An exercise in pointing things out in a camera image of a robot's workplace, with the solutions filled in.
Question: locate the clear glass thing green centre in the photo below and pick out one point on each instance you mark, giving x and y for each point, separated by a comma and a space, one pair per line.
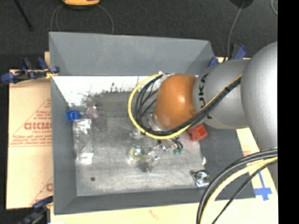
136, 153

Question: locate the small clear round thing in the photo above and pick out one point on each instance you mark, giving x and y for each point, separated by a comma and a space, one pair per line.
136, 134

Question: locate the red small block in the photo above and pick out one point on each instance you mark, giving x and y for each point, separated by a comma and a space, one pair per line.
198, 133

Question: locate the shiny metal square thing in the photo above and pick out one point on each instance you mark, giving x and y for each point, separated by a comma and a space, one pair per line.
201, 178

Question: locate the pink clear small thing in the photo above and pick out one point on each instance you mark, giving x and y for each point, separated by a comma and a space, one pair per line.
92, 112

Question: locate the clear plastic packet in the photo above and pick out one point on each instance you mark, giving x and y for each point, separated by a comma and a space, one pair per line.
82, 139

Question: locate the blue small block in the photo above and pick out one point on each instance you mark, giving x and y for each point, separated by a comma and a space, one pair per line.
72, 115

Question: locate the grey metal bin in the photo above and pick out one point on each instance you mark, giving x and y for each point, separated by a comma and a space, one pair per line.
116, 55

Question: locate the brown cardboard board red print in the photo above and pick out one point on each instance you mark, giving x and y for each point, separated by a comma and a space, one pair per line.
28, 148

